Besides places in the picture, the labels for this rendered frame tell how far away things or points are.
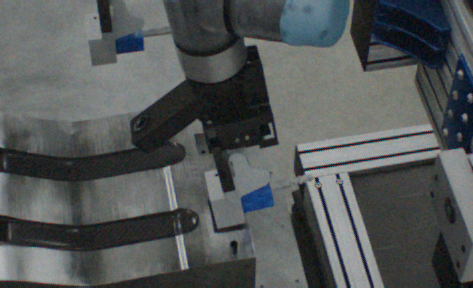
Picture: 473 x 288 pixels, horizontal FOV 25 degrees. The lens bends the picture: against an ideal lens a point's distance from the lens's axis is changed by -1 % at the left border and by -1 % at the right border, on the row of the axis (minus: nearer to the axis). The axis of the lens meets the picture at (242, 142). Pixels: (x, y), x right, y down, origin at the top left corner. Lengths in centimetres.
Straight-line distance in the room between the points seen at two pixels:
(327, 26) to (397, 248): 116
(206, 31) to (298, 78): 158
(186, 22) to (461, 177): 40
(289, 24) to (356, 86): 163
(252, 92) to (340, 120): 141
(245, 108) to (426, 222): 104
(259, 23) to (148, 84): 57
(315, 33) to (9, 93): 70
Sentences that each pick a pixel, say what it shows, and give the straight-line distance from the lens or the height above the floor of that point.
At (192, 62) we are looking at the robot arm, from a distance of 114.
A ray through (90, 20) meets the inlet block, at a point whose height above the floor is 96.
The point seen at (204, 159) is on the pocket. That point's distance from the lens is 145.
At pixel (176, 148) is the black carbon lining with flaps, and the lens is 143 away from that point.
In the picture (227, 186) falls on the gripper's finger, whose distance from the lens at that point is 126.
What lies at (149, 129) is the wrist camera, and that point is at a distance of 121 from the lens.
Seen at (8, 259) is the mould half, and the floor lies 93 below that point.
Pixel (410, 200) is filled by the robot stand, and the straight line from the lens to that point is 223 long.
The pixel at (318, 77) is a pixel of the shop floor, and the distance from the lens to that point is 269.
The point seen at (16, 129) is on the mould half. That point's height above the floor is 92.
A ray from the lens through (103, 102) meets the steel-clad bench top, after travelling 160.
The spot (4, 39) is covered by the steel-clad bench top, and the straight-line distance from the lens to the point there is 171.
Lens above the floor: 203
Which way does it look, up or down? 53 degrees down
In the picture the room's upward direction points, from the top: 1 degrees clockwise
